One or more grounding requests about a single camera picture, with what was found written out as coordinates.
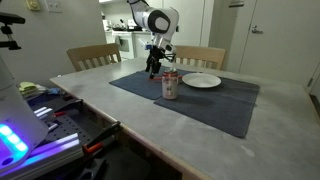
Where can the red and silver soda can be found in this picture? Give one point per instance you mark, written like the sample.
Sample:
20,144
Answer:
170,83

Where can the light wooden chair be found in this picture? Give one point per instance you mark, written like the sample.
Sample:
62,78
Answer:
84,58
206,57

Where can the dark blue left placemat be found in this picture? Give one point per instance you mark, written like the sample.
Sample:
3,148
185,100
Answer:
139,84

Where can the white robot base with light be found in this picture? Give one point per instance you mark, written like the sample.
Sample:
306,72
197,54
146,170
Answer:
21,129

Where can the stack of cloths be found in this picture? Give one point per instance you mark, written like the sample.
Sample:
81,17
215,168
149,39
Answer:
30,89

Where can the dark blue right placemat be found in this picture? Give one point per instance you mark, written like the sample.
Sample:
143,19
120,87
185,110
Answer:
227,107

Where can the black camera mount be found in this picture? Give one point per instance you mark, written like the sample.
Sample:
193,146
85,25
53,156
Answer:
9,19

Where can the white door with handle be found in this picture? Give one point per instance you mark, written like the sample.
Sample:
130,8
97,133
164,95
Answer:
283,41

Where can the yellow wall thermostat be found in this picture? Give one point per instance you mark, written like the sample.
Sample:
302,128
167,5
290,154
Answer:
33,5

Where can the dark blue placemat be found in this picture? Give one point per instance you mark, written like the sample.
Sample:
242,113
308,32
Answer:
227,107
139,84

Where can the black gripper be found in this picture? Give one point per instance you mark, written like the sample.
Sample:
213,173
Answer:
153,66

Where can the white wall light switch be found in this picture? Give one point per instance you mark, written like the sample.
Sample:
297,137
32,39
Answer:
53,6

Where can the black and orange clamp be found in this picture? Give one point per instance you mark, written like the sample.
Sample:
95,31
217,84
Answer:
96,144

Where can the light wooden chair left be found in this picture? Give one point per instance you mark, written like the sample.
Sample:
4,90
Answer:
84,58

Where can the white round plate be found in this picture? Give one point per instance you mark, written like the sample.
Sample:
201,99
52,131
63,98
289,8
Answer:
201,80

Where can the light wooden chair right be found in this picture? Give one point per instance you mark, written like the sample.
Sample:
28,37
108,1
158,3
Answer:
206,57

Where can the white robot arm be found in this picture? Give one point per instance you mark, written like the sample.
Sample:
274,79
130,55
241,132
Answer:
162,23

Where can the white kitchen stove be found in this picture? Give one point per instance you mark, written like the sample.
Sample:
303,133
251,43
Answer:
124,40

